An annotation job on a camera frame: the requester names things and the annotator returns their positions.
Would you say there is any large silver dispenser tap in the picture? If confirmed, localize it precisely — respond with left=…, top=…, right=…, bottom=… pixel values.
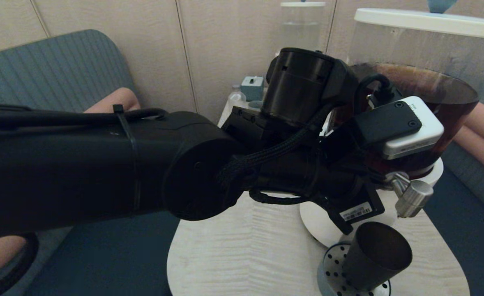
left=386, top=172, right=435, bottom=218

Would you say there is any black plastic cup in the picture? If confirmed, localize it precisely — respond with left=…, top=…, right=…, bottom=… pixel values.
left=341, top=222, right=413, bottom=291

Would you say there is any large dark tea dispenser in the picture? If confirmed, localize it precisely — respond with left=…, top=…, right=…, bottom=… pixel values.
left=300, top=0, right=484, bottom=249

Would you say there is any large grey perforated drip tray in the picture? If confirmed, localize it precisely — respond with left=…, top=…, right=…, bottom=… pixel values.
left=317, top=243, right=392, bottom=296

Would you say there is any grey tissue box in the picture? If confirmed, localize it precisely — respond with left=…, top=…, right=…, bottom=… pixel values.
left=241, top=76, right=265, bottom=102

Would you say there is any clear plastic bottle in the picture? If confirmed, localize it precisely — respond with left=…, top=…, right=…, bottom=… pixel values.
left=226, top=84, right=247, bottom=118

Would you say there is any small clear water dispenser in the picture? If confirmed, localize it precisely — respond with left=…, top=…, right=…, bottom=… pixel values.
left=280, top=0, right=326, bottom=55

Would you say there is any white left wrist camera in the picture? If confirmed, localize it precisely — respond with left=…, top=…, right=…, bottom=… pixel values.
left=352, top=96, right=445, bottom=160

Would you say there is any black left wrist camera cable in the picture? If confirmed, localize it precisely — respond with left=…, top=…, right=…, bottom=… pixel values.
left=355, top=74, right=395, bottom=108

